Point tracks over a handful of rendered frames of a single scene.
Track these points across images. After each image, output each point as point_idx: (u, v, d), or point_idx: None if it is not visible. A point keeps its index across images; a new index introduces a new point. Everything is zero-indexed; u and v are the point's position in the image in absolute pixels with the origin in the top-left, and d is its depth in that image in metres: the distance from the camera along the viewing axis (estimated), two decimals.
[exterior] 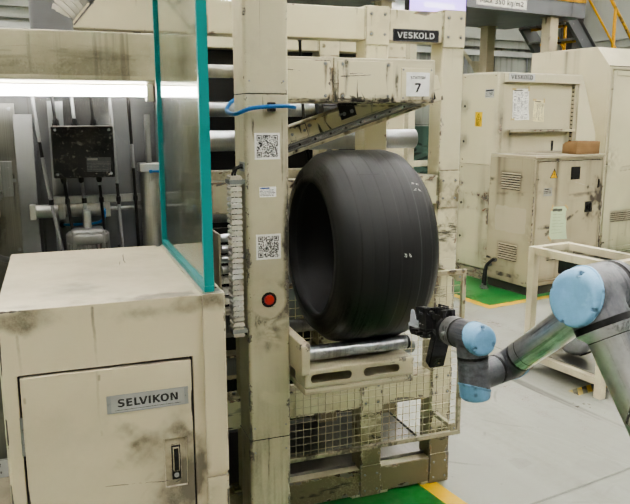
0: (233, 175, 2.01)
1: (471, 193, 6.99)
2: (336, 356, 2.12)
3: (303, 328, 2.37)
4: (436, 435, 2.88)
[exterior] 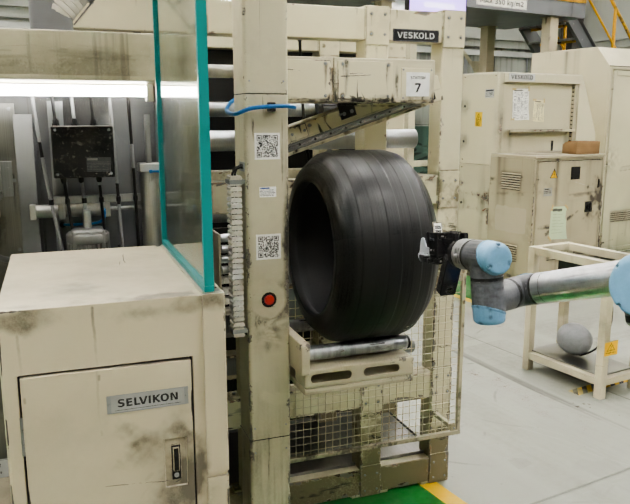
0: (233, 175, 2.01)
1: (471, 193, 6.99)
2: None
3: (299, 319, 2.40)
4: (436, 435, 2.88)
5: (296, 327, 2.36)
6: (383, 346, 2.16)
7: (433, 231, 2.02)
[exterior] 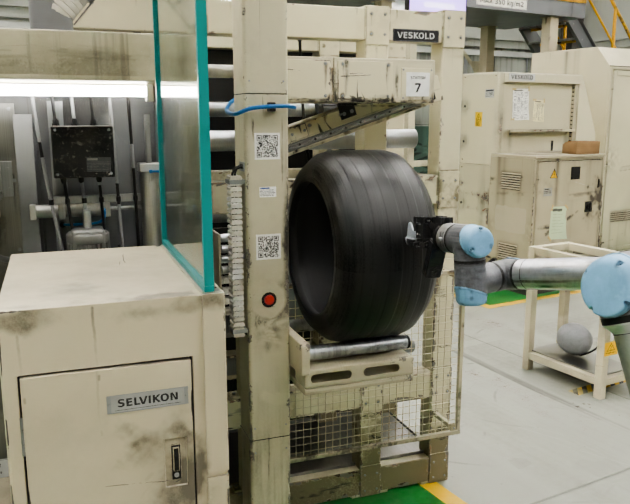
0: (233, 175, 2.01)
1: (471, 193, 6.99)
2: (337, 352, 2.11)
3: (302, 321, 2.37)
4: (436, 435, 2.88)
5: (294, 332, 2.38)
6: None
7: None
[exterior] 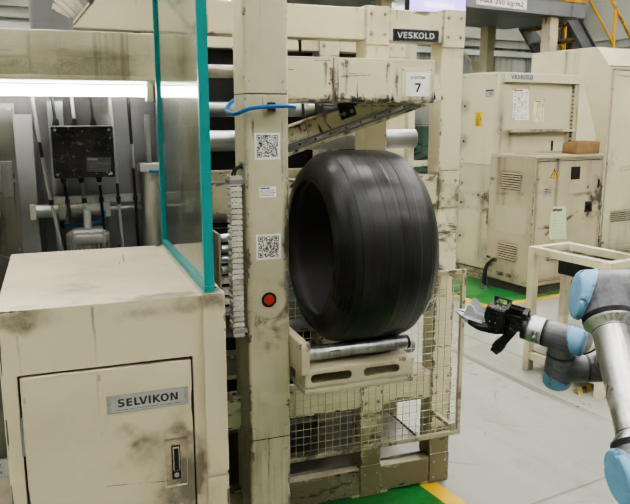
0: (233, 175, 2.01)
1: (471, 193, 6.99)
2: None
3: (301, 320, 2.37)
4: (436, 435, 2.88)
5: (294, 332, 2.38)
6: (381, 338, 2.17)
7: (425, 307, 2.09)
